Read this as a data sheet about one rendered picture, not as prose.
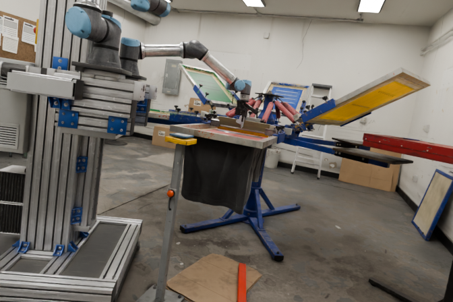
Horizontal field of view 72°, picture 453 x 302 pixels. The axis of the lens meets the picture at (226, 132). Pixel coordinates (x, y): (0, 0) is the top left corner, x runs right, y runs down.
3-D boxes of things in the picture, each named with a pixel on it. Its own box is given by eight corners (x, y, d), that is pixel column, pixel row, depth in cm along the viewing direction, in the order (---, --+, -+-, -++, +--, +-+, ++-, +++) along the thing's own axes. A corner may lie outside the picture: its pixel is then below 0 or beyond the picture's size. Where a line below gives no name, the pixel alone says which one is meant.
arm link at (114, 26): (125, 50, 154) (127, 22, 152) (105, 44, 141) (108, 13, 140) (105, 48, 158) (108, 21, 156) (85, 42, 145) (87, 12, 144)
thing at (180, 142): (166, 320, 164) (191, 141, 154) (131, 306, 170) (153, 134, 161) (185, 297, 185) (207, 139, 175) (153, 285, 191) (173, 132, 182)
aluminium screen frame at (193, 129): (262, 149, 172) (263, 142, 171) (168, 131, 190) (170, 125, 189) (282, 139, 246) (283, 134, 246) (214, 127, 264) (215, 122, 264)
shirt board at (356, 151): (412, 171, 233) (414, 160, 233) (391, 174, 207) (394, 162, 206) (275, 138, 332) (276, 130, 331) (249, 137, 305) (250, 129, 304)
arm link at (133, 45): (117, 56, 192) (120, 34, 190) (119, 58, 205) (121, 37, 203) (137, 59, 195) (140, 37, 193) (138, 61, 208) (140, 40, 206)
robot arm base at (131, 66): (111, 71, 192) (113, 54, 191) (117, 73, 207) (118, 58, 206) (136, 75, 193) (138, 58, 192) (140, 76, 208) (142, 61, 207)
